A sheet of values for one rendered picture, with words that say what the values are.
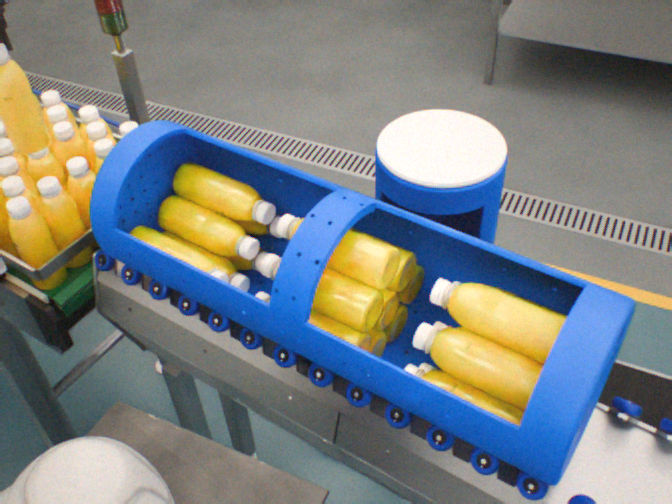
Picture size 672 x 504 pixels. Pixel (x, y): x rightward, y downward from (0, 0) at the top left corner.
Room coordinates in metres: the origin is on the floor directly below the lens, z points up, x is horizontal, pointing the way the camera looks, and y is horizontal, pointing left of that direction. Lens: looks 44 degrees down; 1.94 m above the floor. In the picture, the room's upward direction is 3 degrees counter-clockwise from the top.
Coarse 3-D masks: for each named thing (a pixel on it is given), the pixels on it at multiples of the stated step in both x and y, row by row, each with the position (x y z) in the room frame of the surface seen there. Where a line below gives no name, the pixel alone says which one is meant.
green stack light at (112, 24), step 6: (120, 12) 1.60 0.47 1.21; (102, 18) 1.59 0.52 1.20; (108, 18) 1.59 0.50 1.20; (114, 18) 1.59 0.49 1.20; (120, 18) 1.60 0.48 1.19; (126, 18) 1.62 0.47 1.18; (102, 24) 1.59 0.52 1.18; (108, 24) 1.59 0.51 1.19; (114, 24) 1.59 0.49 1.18; (120, 24) 1.59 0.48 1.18; (126, 24) 1.61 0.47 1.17; (102, 30) 1.60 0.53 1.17; (108, 30) 1.59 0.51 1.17; (114, 30) 1.59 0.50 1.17; (120, 30) 1.59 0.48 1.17
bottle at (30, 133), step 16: (0, 64) 1.15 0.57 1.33; (16, 64) 1.17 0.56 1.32; (0, 80) 1.13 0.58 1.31; (16, 80) 1.15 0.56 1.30; (0, 96) 1.13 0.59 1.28; (16, 96) 1.14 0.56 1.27; (32, 96) 1.17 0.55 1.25; (0, 112) 1.13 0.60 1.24; (16, 112) 1.13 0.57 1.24; (32, 112) 1.15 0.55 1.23; (16, 128) 1.13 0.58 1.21; (32, 128) 1.14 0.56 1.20; (16, 144) 1.13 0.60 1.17; (32, 144) 1.13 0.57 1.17
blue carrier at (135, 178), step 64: (128, 192) 1.02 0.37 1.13; (320, 192) 0.99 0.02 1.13; (128, 256) 0.90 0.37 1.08; (320, 256) 0.74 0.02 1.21; (448, 256) 0.84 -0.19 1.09; (512, 256) 0.72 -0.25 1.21; (256, 320) 0.73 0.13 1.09; (448, 320) 0.79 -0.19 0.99; (576, 320) 0.58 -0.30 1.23; (384, 384) 0.60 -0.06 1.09; (576, 384) 0.50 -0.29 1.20; (512, 448) 0.48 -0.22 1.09
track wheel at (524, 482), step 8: (520, 480) 0.50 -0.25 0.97; (528, 480) 0.50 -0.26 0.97; (536, 480) 0.49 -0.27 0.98; (520, 488) 0.49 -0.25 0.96; (528, 488) 0.49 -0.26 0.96; (536, 488) 0.49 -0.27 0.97; (544, 488) 0.48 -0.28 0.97; (528, 496) 0.48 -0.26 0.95; (536, 496) 0.48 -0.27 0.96; (544, 496) 0.48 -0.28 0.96
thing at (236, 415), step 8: (224, 400) 1.10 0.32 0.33; (232, 400) 1.09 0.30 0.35; (224, 408) 1.11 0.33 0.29; (232, 408) 1.09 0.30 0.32; (240, 408) 1.10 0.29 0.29; (232, 416) 1.09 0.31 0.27; (240, 416) 1.10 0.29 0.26; (248, 416) 1.12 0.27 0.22; (232, 424) 1.10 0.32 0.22; (240, 424) 1.09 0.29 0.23; (248, 424) 1.12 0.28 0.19; (232, 432) 1.10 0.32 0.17; (240, 432) 1.09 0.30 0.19; (248, 432) 1.11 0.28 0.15; (232, 440) 1.11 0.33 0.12; (240, 440) 1.09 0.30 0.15; (248, 440) 1.11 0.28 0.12; (240, 448) 1.09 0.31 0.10; (248, 448) 1.10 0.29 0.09
